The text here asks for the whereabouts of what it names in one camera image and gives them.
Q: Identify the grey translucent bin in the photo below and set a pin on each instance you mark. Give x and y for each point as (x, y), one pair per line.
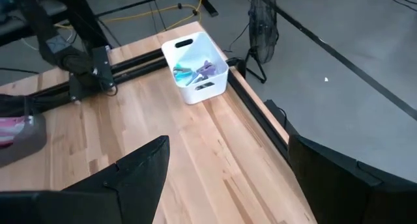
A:
(29, 142)

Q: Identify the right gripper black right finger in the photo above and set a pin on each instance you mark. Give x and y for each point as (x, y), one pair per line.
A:
(342, 191)

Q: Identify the black aluminium table frame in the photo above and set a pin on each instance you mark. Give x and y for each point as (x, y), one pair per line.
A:
(254, 106)

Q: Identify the white bin with staple removers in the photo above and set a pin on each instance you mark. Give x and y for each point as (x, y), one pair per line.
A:
(202, 95)

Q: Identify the pale lilac staple remover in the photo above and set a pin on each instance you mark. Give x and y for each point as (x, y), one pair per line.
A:
(207, 69)

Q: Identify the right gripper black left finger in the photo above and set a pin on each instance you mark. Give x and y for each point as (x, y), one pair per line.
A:
(130, 185)

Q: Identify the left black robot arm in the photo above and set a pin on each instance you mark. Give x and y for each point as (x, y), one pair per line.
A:
(71, 58)

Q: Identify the pink stapler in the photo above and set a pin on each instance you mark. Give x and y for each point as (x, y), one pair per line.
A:
(13, 129)

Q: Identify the black floor fan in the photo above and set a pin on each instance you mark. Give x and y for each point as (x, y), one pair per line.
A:
(264, 22)

